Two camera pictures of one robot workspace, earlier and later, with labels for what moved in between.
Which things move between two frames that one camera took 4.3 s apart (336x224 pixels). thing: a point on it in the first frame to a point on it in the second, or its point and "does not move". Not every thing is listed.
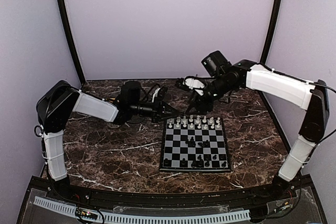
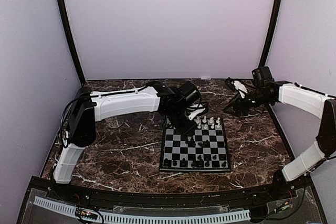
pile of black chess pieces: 192,143 does not move
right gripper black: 200,103 to 235,103
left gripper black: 161,116 to 185,130
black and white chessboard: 197,145 does not move
